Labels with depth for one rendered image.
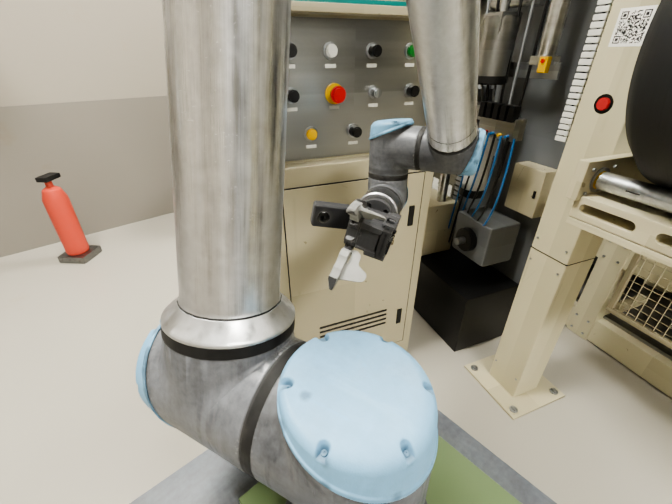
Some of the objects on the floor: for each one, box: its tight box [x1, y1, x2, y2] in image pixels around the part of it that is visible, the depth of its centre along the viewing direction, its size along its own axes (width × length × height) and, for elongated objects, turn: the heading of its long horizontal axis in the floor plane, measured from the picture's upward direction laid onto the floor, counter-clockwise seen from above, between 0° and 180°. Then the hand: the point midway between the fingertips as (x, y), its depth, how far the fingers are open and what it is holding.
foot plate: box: [464, 354, 565, 420], centre depth 139 cm, size 27×27×2 cm
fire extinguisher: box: [35, 172, 102, 264], centre depth 212 cm, size 24×24×56 cm
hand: (335, 252), depth 54 cm, fingers open, 14 cm apart
